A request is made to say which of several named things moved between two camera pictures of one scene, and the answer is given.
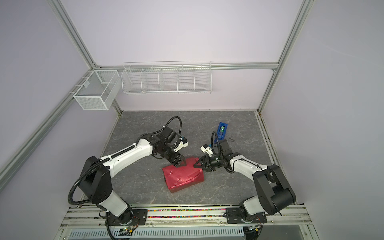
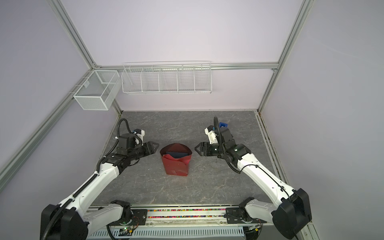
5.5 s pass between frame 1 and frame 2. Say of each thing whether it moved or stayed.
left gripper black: moved
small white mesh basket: stayed
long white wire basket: stayed
